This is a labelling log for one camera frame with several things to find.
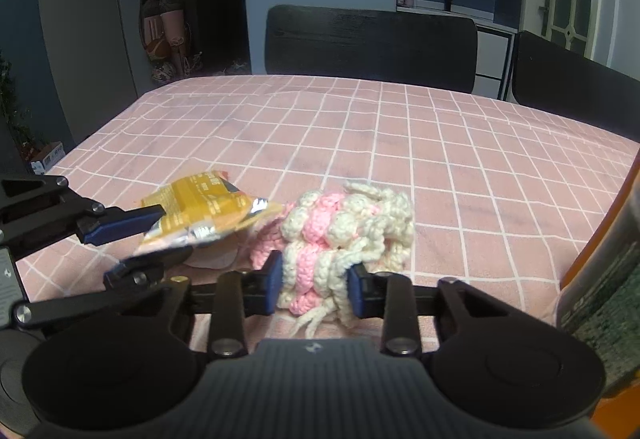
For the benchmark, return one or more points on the white cabinet with drawers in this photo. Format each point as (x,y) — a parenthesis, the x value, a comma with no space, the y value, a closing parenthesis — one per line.
(494,54)

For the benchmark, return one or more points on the pink checkered tablecloth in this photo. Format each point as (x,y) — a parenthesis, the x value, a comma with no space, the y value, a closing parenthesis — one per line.
(400,159)

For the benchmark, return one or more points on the black chair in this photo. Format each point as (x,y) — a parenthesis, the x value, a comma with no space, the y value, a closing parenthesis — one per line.
(575,84)
(370,49)

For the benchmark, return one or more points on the pink bags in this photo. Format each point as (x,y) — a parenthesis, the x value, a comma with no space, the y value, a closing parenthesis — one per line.
(165,34)

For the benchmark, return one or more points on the yellow snack packet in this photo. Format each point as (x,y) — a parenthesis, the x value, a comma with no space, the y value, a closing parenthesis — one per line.
(200,209)

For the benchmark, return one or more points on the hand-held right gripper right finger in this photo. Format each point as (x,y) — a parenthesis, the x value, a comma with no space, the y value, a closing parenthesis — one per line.
(356,291)

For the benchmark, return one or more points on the green potted plant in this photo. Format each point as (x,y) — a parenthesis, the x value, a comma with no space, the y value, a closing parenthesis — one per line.
(12,109)

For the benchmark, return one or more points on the cardboard box with orange rim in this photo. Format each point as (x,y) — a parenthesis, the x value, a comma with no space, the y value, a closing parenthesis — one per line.
(600,309)

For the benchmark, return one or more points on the small cardboard box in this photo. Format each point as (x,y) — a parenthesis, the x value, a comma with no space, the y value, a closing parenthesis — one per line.
(47,158)

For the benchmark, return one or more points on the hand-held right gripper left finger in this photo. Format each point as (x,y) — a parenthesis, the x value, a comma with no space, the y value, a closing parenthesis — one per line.
(274,286)

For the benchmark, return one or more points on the pale pink round pad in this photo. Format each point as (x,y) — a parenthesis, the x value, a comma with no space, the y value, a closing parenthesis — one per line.
(212,260)

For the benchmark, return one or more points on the pink and white crochet piece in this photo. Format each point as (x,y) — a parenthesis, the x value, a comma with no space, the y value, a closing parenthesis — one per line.
(320,239)

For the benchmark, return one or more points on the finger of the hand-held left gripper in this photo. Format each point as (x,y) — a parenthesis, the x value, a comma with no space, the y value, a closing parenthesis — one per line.
(135,269)
(120,225)

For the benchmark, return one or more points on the dark sideboard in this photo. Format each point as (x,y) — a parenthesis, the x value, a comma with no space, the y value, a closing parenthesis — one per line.
(220,24)

